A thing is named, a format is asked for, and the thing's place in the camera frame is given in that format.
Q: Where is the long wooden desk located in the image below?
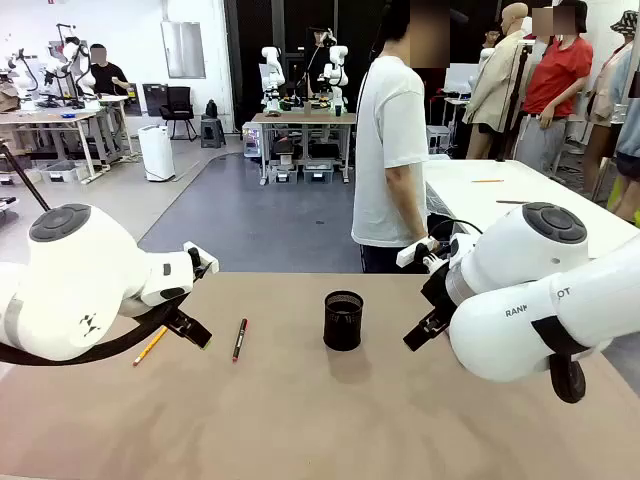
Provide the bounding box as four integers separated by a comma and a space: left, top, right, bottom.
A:
0, 94, 135, 184

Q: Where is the computer case with lights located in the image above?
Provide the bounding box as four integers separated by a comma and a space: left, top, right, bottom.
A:
242, 124, 263, 159

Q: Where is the workbench with aluminium legs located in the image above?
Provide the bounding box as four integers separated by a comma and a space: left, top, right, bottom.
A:
250, 112, 359, 186

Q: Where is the person in red shirt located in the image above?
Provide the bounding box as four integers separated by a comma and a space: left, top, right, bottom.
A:
514, 0, 596, 176

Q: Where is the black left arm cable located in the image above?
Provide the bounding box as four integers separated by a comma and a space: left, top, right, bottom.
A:
0, 299, 176, 366

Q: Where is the black office chair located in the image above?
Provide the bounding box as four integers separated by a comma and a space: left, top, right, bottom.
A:
159, 86, 199, 142

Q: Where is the white air purifier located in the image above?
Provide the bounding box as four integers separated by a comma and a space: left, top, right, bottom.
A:
137, 124, 177, 182

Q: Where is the black tripod stand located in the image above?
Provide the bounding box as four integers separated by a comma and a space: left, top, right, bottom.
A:
0, 141, 52, 212

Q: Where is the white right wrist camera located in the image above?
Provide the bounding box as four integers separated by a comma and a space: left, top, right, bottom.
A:
396, 236, 437, 267

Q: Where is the black mesh pen holder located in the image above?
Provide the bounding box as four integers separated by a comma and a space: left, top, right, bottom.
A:
323, 290, 365, 352

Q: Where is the white table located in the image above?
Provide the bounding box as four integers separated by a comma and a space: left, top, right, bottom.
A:
423, 158, 640, 261

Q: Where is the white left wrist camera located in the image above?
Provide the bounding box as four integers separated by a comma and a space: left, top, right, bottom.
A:
182, 240, 220, 275

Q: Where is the white robot on desk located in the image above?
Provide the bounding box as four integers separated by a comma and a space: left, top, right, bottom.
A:
42, 22, 97, 109

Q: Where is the grey wall panel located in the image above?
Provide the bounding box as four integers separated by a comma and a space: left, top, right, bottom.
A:
160, 20, 207, 80

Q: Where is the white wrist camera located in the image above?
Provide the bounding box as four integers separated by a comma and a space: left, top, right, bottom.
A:
182, 240, 220, 275
396, 236, 437, 267

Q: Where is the grey storage bin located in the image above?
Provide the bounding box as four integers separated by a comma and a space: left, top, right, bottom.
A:
302, 163, 335, 185
38, 160, 90, 185
268, 164, 299, 186

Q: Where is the person's right forearm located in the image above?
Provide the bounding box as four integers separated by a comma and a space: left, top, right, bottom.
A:
387, 164, 429, 244

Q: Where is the grey step stool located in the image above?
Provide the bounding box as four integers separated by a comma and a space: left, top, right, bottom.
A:
200, 113, 228, 150

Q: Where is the person in black shirt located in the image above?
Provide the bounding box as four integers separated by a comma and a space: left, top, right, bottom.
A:
88, 43, 132, 97

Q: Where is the person in white t-shirt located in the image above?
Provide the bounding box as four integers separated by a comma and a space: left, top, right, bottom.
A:
351, 0, 451, 275

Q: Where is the mannequin with bucket hat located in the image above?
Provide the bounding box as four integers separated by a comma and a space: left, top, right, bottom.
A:
582, 9, 640, 201

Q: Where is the black marker with red cap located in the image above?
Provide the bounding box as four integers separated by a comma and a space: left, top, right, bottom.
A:
231, 317, 249, 364

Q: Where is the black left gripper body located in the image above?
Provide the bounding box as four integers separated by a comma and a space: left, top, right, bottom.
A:
187, 248, 214, 282

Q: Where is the mannequin in beige jacket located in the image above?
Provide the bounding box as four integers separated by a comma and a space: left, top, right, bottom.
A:
462, 2, 532, 161

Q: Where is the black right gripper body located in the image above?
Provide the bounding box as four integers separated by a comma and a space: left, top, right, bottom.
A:
421, 263, 455, 326

